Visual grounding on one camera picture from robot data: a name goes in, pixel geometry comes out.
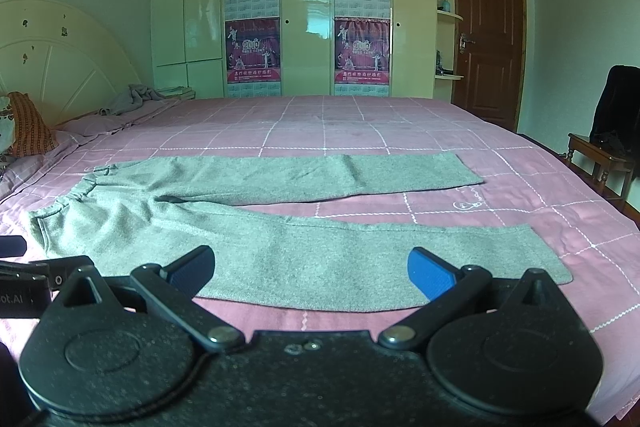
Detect crumpled grey cloth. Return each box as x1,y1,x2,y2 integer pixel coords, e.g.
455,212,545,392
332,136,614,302
97,84,169,116

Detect cream corner shelf unit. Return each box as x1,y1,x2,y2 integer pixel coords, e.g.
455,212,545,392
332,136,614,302
433,0,464,80

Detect black jacket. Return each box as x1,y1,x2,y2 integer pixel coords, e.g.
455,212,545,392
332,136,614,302
589,65,640,181

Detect green cloth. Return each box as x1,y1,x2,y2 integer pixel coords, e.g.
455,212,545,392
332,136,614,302
29,152,574,313

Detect brown wooden door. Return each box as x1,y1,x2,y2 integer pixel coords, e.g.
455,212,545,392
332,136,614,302
451,0,527,131

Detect folded beige blanket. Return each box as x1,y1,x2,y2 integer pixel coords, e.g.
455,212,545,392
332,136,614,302
154,84,196,101

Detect pink checked bedsheet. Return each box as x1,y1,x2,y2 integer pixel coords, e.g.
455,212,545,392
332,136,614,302
0,95,640,427

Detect cream arched headboard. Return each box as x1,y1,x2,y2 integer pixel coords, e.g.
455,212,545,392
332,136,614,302
0,0,152,128

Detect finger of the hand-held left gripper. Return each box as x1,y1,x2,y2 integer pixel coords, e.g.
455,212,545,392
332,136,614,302
0,255,97,292
0,236,27,259

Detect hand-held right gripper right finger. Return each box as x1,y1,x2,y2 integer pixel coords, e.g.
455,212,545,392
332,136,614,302
377,247,576,353

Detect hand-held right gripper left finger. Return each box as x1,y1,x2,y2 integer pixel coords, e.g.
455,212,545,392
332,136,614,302
49,245,245,354

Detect orange patterned pillow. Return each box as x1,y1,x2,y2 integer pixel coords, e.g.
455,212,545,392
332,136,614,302
6,91,57,158

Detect teal patterned blanket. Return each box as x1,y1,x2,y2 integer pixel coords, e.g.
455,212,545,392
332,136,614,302
0,95,17,158

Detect wooden chair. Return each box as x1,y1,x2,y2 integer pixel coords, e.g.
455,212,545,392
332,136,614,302
566,132,640,204

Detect lavender pillow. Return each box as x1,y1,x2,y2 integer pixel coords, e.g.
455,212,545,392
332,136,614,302
54,99,182,138

